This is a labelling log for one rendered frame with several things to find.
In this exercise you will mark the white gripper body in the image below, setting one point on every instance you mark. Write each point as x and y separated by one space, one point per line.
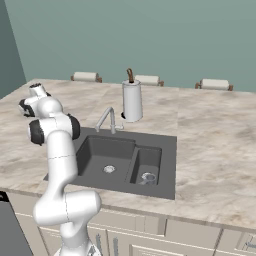
28 102

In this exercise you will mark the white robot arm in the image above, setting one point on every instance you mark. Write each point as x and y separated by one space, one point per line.
60 156

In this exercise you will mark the silver sink tap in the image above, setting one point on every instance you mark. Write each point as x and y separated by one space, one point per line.
110 115

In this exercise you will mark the dark grey double sink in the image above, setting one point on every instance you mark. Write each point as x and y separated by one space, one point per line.
100 153

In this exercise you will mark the grey metal cup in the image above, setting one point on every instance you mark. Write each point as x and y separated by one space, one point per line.
148 178

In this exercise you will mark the white paper towel roll holder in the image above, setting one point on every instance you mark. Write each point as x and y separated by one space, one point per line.
132 100

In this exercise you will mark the dark grey dishwasher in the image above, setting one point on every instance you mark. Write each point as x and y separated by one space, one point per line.
11 230

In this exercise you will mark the cream cupboard door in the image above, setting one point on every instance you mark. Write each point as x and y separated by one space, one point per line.
31 233
233 245
170 251
122 245
104 245

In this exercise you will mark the cream drawer front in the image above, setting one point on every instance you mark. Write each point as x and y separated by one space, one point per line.
191 234
130 221

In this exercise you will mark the white stool with wooden frame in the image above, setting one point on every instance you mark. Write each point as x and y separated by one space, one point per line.
214 84
85 76
147 80

